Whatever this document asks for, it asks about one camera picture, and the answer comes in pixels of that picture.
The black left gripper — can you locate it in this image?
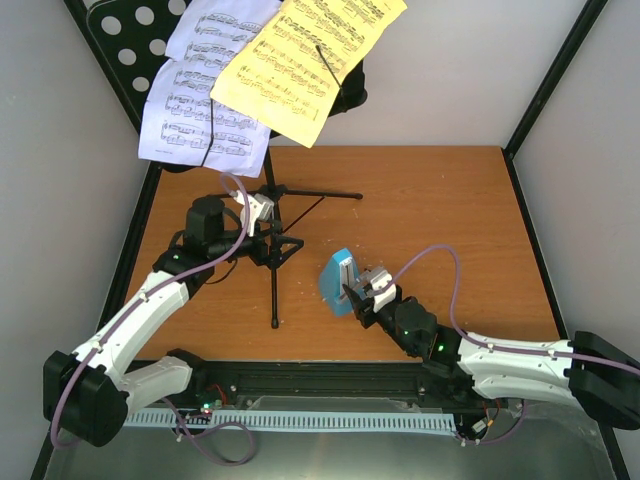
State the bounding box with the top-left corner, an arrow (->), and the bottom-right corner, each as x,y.
209,217 -> 303,269

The blue metronome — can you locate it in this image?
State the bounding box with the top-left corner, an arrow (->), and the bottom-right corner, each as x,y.
318,248 -> 360,317

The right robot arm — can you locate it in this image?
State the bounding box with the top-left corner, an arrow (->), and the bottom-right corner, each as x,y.
343,286 -> 639,430

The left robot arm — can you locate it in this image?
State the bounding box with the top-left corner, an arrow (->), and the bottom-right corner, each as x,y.
43,191 -> 304,447

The white sheet music page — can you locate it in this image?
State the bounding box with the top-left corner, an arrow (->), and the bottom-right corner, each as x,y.
138,1 -> 282,178

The yellow sheet music page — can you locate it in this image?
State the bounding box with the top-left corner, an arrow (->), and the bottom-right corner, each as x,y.
211,0 -> 407,148

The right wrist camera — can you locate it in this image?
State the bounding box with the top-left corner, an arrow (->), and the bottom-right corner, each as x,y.
361,266 -> 399,313

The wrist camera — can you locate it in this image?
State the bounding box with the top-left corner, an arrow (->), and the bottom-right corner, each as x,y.
361,266 -> 399,313
235,190 -> 274,237

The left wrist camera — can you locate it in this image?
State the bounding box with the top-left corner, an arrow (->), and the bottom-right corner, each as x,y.
235,190 -> 274,237

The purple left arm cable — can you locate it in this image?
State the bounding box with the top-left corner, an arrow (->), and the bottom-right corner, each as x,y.
49,173 -> 251,449

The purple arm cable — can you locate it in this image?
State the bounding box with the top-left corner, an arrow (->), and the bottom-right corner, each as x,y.
49,173 -> 251,449
384,243 -> 640,375

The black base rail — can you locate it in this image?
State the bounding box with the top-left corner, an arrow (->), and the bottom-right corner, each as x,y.
185,361 -> 482,410

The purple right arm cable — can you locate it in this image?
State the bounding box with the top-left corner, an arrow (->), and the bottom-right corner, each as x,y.
384,243 -> 640,375

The black cage frame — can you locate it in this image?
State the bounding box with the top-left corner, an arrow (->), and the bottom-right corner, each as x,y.
29,0 -> 632,480

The light blue slotted cable duct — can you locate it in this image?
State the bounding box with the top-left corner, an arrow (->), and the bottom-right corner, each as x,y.
122,407 -> 459,434

